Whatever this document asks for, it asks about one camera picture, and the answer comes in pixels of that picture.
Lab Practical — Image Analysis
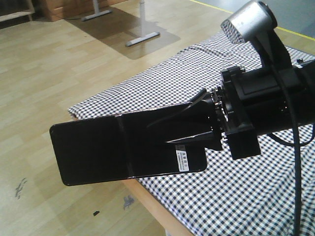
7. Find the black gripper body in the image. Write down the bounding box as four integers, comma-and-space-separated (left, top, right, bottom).
213, 66, 308, 160

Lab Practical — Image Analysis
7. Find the black white checkered bedsheet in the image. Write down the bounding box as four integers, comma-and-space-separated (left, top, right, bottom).
67, 31, 315, 236

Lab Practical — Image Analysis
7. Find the wooden bed frame edge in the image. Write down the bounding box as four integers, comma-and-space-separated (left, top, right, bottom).
121, 179, 193, 236

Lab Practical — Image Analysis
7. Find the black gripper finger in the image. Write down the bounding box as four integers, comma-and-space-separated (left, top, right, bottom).
147, 89, 217, 128
165, 131, 223, 151

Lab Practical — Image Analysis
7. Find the white desk leg frame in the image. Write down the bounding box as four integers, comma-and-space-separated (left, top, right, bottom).
80, 0, 161, 48

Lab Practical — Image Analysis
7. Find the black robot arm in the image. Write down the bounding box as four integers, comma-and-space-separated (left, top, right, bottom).
146, 30, 315, 160

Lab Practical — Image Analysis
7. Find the black foldable smartphone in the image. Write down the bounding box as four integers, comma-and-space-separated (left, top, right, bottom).
49, 104, 207, 186

